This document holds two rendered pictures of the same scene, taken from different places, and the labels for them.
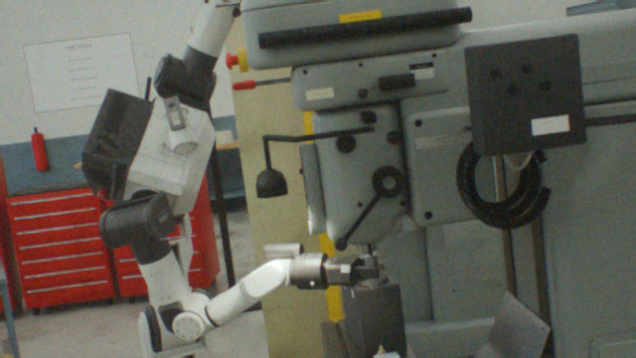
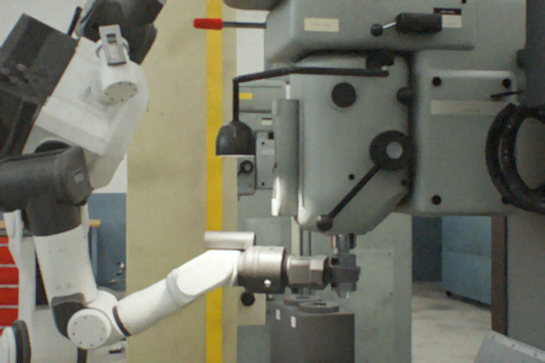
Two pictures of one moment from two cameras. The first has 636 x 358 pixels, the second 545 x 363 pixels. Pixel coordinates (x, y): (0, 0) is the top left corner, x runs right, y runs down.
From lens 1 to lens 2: 0.55 m
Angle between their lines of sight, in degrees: 12
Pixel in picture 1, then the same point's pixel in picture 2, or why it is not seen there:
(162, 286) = (62, 270)
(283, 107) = (185, 138)
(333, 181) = (320, 143)
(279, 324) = not seen: outside the picture
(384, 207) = (380, 184)
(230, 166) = not seen: hidden behind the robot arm
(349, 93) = (357, 31)
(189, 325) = (91, 327)
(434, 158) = (451, 129)
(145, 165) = (62, 109)
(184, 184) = (109, 141)
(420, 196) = (429, 174)
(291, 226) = not seen: hidden behind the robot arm
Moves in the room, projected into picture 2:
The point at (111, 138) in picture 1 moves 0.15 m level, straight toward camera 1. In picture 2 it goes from (20, 70) to (30, 60)
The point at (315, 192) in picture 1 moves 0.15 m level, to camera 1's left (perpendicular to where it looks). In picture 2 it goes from (289, 160) to (205, 160)
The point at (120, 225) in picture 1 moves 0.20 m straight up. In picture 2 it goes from (20, 177) to (19, 65)
